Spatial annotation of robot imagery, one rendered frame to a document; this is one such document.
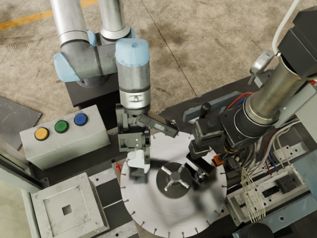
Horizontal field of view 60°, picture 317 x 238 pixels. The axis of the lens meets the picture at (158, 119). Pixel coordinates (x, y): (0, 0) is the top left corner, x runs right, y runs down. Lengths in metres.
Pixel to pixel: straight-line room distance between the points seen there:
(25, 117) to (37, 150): 1.14
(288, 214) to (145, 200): 0.40
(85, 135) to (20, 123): 1.19
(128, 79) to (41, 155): 0.50
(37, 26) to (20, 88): 0.60
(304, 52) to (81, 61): 0.49
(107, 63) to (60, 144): 0.40
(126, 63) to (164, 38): 1.80
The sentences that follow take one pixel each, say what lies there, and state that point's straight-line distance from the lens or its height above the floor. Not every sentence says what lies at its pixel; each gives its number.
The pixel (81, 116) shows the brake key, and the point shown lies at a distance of 1.01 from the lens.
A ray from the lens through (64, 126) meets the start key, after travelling 1.01.
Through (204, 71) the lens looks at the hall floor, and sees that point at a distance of 2.24.
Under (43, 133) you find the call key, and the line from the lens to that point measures 1.02.
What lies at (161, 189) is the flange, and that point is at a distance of 0.85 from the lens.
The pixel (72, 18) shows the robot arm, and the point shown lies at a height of 1.28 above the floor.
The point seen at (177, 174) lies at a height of 1.00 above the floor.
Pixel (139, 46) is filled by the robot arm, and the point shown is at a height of 1.33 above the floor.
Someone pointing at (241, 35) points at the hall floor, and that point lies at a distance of 2.56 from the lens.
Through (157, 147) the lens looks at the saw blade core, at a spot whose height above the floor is 0.95.
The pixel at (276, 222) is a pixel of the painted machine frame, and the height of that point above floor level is 1.05.
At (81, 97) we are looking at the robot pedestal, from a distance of 1.24.
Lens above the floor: 1.79
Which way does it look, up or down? 65 degrees down
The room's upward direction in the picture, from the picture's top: 5 degrees clockwise
